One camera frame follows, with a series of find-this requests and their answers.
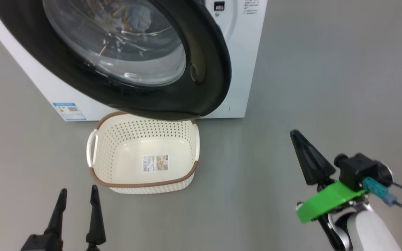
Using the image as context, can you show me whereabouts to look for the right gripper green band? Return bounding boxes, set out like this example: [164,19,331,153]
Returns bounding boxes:
[290,130,371,225]

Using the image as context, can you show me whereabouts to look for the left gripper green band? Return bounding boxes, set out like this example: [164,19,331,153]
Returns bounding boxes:
[44,185,107,251]

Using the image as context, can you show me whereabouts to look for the black round washing machine door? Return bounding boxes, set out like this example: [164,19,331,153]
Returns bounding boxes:
[0,0,232,121]

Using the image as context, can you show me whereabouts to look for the basket product label sticker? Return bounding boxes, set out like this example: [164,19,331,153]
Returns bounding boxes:
[142,155,169,173]

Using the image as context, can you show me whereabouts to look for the cream perforated laundry basket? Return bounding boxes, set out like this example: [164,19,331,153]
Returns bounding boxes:
[86,111,201,195]

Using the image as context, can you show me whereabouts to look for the white washing machine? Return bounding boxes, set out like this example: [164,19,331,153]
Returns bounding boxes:
[0,0,268,122]

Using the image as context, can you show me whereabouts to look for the blue energy label sticker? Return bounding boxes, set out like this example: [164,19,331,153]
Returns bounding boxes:
[52,102,87,122]

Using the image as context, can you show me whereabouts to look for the right camera cable teal plug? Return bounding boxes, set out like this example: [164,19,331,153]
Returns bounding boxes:
[362,176,402,212]

